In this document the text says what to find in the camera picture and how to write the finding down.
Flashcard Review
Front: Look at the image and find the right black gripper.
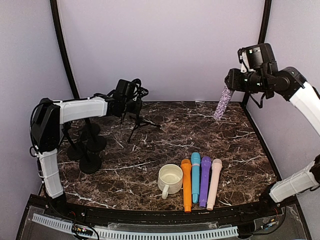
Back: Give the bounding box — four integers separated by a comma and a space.
226, 67, 271, 93

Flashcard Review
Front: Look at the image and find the silver glitter microphone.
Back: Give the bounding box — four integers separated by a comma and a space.
213, 85, 234, 121

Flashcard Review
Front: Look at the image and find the black tripod microphone stand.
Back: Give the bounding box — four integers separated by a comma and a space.
123, 113, 161, 143

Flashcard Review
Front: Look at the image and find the black stand of blue microphone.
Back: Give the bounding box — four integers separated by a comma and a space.
79, 118, 101, 141

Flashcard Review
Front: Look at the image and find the black stand of purple microphone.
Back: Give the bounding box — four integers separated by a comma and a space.
84, 118, 108, 153

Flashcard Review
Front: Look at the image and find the black stand of pink microphone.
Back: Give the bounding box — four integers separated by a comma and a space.
78, 140, 102, 174

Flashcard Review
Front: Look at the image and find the black stand of orange microphone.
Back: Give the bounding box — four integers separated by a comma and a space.
62, 123, 84, 161

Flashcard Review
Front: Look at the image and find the orange toy microphone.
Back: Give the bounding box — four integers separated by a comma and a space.
180, 159, 193, 213

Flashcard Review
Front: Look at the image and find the blue toy microphone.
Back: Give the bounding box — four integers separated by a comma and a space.
191, 152, 201, 204

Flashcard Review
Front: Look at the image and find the purple toy microphone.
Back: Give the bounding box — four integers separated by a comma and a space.
199, 156, 212, 208

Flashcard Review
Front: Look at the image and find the pink toy microphone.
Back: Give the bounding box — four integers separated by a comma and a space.
206, 158, 223, 211

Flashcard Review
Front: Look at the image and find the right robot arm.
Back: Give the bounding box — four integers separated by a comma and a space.
224, 43, 320, 217

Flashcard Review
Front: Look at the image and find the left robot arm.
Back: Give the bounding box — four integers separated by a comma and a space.
30, 94, 142, 199

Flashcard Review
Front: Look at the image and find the white ceramic mug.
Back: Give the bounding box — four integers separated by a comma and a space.
157, 164, 183, 200

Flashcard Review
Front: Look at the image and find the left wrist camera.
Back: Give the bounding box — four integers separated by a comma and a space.
112, 78, 149, 102

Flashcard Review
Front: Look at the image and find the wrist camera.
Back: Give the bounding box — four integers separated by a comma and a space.
237, 48, 250, 73
112, 78, 149, 102

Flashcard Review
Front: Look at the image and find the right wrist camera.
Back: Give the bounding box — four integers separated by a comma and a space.
237, 48, 250, 73

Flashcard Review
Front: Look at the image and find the right black frame post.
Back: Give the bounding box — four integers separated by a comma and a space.
257, 0, 272, 44

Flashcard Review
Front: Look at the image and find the black frame post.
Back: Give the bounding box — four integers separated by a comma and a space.
257, 0, 272, 44
49, 0, 80, 99

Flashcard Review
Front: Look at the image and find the left black frame post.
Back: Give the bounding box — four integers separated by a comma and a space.
49, 0, 80, 99

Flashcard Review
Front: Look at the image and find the black front rail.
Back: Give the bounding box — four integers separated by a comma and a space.
44, 200, 284, 226

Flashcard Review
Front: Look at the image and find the white cable duct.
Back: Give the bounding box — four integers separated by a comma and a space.
31, 213, 239, 240

